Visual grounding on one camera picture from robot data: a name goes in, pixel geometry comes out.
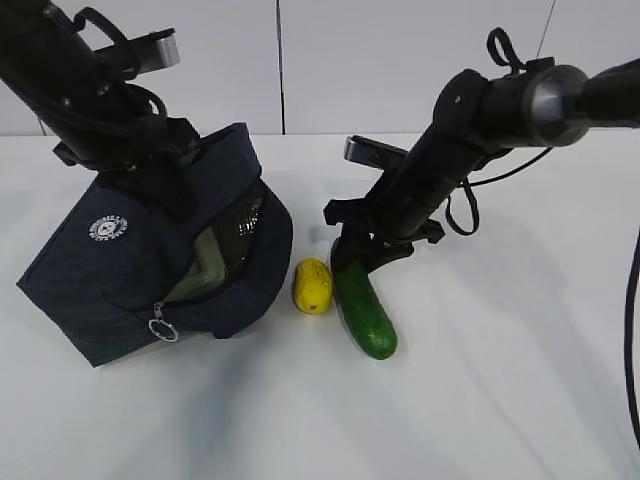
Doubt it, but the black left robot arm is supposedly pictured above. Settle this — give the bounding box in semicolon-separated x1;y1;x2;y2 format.
1;1;200;220

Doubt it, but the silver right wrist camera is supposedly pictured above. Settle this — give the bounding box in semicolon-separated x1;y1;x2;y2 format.
344;135;408;171

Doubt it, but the navy blue lunch bag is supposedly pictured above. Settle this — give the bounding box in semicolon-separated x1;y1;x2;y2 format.
18;123;293;366

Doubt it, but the yellow lemon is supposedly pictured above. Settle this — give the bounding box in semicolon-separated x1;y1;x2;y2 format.
293;258;333;315

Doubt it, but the green lid glass food container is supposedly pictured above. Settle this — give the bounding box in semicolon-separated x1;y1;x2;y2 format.
163;227;227;302

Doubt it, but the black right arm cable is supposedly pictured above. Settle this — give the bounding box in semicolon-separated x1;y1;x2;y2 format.
622;227;640;446

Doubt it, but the green cucumber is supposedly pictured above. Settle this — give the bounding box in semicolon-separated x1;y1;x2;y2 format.
331;260;398;360

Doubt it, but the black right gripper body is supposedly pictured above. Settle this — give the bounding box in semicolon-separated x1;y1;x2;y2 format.
323;194;443;246

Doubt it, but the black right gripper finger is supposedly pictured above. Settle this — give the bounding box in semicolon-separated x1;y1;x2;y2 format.
331;227;372;272
367;243;414;274

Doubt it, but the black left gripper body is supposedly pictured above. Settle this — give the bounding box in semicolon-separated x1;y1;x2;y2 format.
53;118;200;220

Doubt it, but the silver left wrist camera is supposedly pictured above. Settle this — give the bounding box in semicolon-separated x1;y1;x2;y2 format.
92;28;181;76

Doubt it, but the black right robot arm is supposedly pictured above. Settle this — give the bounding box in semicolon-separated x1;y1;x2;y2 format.
324;28;639;273

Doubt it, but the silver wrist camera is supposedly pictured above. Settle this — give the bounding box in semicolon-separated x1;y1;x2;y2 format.
344;135;408;171
92;28;181;76

